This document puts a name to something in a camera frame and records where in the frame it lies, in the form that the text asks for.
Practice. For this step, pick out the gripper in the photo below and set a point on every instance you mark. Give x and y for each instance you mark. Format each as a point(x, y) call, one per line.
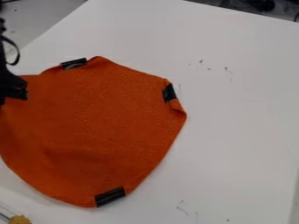
point(11, 86)

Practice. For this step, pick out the orange cloth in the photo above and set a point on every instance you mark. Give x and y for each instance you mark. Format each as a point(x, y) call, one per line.
point(97, 131)

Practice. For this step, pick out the yellow toy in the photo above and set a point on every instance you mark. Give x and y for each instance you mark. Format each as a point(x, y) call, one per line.
point(19, 220)

